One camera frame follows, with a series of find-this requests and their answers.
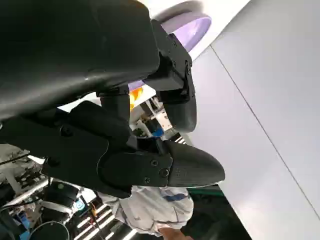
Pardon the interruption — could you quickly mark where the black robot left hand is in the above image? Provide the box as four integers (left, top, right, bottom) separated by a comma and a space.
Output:
0, 0, 227, 200

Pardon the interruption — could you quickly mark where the lilac plate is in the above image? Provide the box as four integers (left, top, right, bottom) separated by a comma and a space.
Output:
128, 0, 213, 92

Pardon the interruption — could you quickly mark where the white workshop desk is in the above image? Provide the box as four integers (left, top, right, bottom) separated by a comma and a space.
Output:
0, 149, 51, 205

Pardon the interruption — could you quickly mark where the black workshop machine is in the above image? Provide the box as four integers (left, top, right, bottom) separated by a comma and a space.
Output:
41, 178, 79, 223

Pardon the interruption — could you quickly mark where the round black workshop object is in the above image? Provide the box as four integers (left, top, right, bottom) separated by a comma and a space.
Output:
30, 220, 70, 240

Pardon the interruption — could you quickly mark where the person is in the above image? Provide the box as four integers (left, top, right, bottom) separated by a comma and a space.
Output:
99, 186, 195, 238

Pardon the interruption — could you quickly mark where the person's hand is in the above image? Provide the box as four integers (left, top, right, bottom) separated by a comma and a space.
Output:
159, 224, 187, 240

